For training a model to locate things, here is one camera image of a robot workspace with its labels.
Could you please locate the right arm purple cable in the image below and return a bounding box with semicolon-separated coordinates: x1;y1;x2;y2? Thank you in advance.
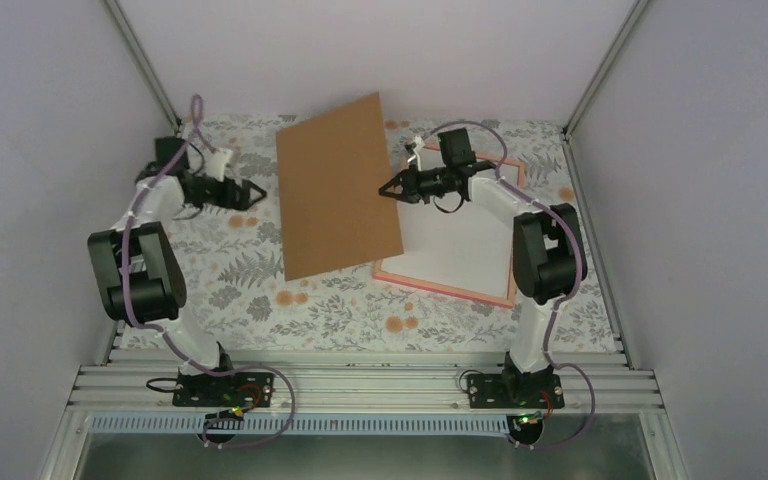
420;120;599;453

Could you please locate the floral patterned tablecloth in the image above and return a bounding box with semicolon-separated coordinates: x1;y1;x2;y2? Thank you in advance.
166;114;618;357

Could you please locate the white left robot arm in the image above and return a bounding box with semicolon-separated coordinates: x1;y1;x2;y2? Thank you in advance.
87;136;267;405

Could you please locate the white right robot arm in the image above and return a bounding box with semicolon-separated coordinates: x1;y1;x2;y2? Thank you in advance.
378;121;587;407

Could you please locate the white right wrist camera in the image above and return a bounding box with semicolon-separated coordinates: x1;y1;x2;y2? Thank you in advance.
404;136;425;171

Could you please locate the sunset landscape photo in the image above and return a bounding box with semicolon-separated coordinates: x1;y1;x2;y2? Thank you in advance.
383;148;521;299

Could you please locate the pink wooden picture frame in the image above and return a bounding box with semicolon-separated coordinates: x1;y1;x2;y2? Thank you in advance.
371;142;528;310

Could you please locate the brown cardboard backing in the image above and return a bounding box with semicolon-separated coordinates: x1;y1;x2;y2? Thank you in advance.
276;94;404;280

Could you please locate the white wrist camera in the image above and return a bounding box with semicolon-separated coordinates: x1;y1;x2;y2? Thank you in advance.
204;148;236;182
404;136;425;171

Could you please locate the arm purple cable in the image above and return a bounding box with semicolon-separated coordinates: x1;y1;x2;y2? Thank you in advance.
420;120;599;453
118;93;297;452

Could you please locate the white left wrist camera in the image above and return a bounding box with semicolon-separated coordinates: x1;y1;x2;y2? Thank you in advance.
204;148;236;182

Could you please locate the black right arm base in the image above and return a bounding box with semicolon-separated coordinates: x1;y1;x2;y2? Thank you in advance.
464;363;565;409

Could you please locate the aluminium rail base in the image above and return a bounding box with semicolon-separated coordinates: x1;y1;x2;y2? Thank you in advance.
42;348;686;479

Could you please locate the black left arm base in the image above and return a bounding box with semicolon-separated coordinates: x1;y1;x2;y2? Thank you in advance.
172;370;275;409

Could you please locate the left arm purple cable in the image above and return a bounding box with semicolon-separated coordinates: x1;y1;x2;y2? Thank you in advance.
118;93;297;452

